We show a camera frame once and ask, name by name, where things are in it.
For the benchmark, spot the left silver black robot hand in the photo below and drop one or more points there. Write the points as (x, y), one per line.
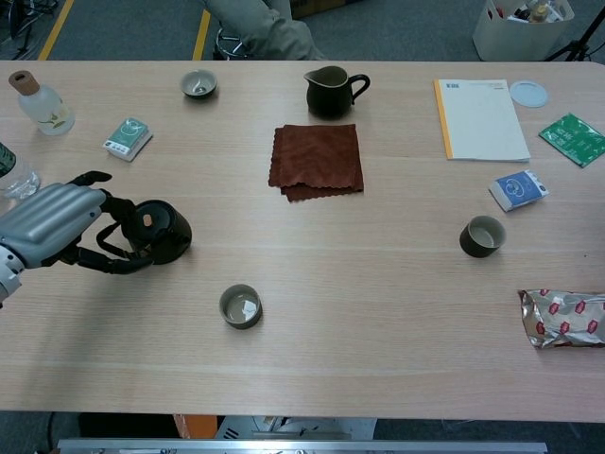
(47, 222)

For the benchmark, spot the black cast iron teapot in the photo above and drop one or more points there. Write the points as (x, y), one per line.
(167, 239)

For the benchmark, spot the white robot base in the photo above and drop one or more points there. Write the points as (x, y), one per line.
(302, 428)

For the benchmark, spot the frosted glass bottle cork cap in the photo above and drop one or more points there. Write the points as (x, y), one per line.
(47, 106)

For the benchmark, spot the green tea packet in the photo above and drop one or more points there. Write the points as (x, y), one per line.
(126, 137)

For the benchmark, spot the grey flared tea bowl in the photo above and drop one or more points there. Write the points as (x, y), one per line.
(198, 85)

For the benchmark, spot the orange box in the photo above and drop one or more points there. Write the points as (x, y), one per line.
(194, 425)

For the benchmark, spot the chrome stool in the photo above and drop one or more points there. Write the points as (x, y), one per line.
(229, 45)

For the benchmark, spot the brown folded tea cloth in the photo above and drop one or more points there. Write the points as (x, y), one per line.
(316, 158)

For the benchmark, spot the person leg beige trousers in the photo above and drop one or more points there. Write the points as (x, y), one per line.
(269, 28)

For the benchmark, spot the white notebook yellow spine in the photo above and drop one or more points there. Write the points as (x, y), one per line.
(482, 120)

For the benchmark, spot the blue tea packet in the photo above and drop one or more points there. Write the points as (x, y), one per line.
(517, 189)

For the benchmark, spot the round white lid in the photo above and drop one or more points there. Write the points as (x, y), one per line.
(529, 93)

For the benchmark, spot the white storage bin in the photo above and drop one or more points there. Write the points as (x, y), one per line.
(515, 38)

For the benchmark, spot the silver foil bag red prints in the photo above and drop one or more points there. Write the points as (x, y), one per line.
(562, 321)

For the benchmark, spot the green sachet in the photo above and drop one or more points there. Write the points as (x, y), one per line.
(574, 139)

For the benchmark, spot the black tripod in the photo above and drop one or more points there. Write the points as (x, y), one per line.
(579, 45)

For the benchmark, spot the aluminium rail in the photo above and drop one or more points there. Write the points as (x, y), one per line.
(302, 447)

